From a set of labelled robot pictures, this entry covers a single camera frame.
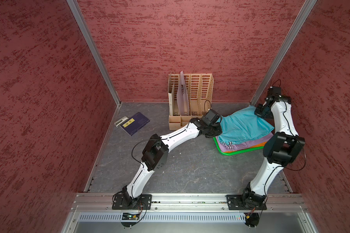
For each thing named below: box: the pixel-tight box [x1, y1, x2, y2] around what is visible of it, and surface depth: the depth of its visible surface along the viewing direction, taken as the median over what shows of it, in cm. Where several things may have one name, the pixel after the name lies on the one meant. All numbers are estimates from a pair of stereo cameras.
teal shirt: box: [217, 105, 275, 146], surface depth 88 cm
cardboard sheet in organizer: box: [168, 84, 175, 117], surface depth 93 cm
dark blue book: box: [120, 111, 151, 137], surface depth 108 cm
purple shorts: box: [215, 132, 275, 153], surface depth 85 cm
